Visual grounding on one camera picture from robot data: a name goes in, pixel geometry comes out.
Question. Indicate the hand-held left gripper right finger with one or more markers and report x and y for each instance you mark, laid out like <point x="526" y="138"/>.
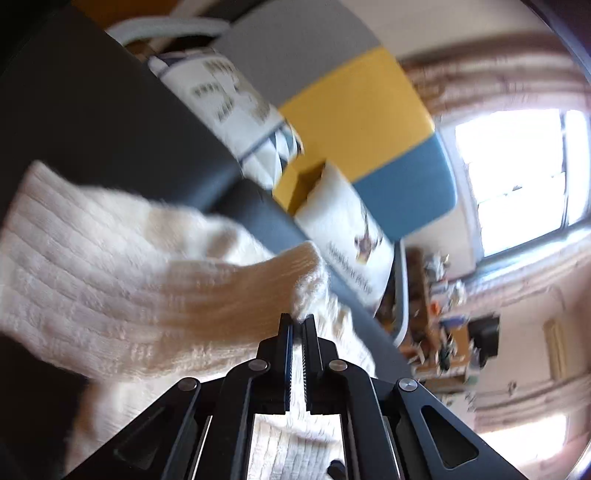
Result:
<point x="305" y="364"/>

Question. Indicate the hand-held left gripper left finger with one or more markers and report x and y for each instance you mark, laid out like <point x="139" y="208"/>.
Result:
<point x="288" y="360"/>

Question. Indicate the cream knit sweater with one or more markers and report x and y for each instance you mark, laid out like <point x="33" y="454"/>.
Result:
<point x="115" y="277"/>

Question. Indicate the wooden side table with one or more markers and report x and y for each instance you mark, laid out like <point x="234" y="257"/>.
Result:
<point x="420" y="300"/>

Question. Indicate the white deer print pillow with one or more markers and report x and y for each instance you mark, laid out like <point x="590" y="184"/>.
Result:
<point x="341" y="221"/>

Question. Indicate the black television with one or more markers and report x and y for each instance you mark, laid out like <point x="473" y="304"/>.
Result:
<point x="485" y="341"/>

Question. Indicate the patterned beige curtain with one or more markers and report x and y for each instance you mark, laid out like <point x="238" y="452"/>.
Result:
<point x="517" y="404"/>
<point x="526" y="290"/>
<point x="485" y="74"/>

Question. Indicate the grey yellow blue sofa chair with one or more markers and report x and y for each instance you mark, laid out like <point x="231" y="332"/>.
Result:
<point x="360" y="106"/>

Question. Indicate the geometric print pillow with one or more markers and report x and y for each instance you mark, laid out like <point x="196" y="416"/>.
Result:
<point x="221" y="97"/>

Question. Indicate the large barred window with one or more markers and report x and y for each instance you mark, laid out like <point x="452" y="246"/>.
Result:
<point x="512" y="180"/>

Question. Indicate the cream wall air conditioner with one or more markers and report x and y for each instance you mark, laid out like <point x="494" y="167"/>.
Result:
<point x="556" y="350"/>

